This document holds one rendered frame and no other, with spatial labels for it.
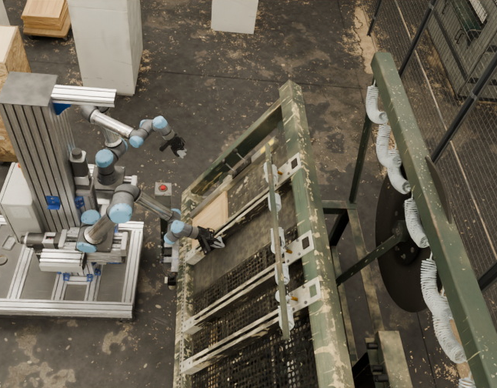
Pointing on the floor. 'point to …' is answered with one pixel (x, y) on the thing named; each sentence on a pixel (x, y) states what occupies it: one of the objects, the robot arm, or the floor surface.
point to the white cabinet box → (234, 15)
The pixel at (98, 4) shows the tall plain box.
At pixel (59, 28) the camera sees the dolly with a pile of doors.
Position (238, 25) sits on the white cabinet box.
